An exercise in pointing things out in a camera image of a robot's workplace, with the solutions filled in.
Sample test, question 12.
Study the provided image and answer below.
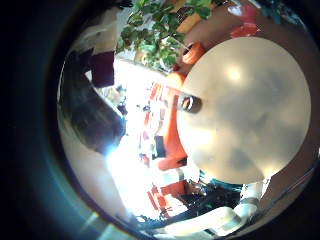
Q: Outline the dark cylindrical vase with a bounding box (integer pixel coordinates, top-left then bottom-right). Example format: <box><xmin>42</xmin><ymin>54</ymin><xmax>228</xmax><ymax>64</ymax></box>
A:
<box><xmin>178</xmin><ymin>94</ymin><xmax>203</xmax><ymax>114</ymax></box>

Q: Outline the green leafy potted plant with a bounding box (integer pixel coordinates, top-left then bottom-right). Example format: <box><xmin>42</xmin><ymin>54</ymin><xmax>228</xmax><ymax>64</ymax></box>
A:
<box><xmin>116</xmin><ymin>0</ymin><xmax>214</xmax><ymax>72</ymax></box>

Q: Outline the orange round pot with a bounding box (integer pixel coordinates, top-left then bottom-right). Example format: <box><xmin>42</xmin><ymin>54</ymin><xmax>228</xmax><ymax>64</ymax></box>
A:
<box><xmin>181</xmin><ymin>41</ymin><xmax>206</xmax><ymax>66</ymax></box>

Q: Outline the wooden cabinet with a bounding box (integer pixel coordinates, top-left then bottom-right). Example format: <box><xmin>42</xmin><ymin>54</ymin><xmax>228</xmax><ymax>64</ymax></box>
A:
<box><xmin>174</xmin><ymin>11</ymin><xmax>204</xmax><ymax>34</ymax></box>

